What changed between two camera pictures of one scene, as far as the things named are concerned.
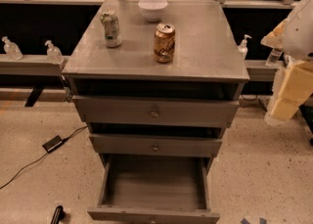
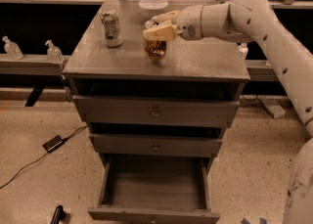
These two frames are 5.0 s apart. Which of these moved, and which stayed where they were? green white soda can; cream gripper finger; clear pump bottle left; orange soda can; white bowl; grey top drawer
Moved: orange soda can; cream gripper finger
Stayed: grey top drawer; clear pump bottle left; white bowl; green white soda can
